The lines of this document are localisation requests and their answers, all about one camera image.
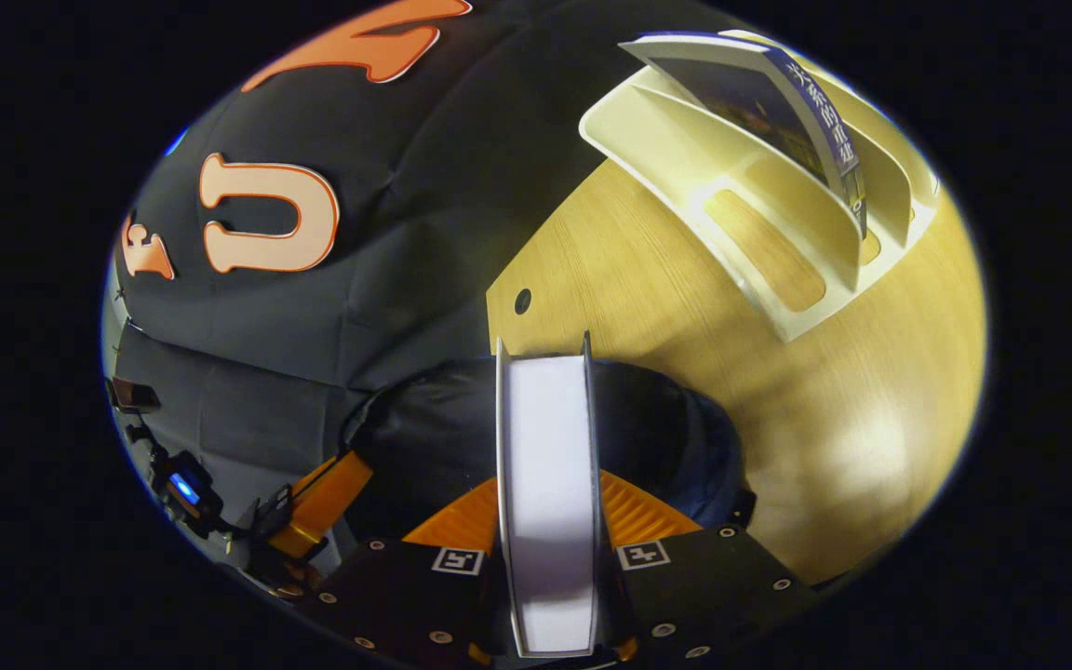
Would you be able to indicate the blue book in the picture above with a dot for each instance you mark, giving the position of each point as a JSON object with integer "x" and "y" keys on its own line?
{"x": 769, "y": 102}

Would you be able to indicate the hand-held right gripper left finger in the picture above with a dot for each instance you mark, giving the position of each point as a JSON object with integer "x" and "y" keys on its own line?
{"x": 387, "y": 596}

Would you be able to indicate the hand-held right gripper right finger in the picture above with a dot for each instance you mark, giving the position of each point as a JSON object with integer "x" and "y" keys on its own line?
{"x": 713, "y": 586}

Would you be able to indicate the black and white book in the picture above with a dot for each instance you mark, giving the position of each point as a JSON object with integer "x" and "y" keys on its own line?
{"x": 550, "y": 484}

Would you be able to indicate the white bookshelf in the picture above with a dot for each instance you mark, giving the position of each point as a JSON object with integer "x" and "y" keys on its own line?
{"x": 676, "y": 158}

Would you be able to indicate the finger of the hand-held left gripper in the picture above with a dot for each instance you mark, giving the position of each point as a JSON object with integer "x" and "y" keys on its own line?
{"x": 322, "y": 502}

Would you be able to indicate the blue schoolbag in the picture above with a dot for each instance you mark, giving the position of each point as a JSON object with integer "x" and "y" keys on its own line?
{"x": 434, "y": 428}

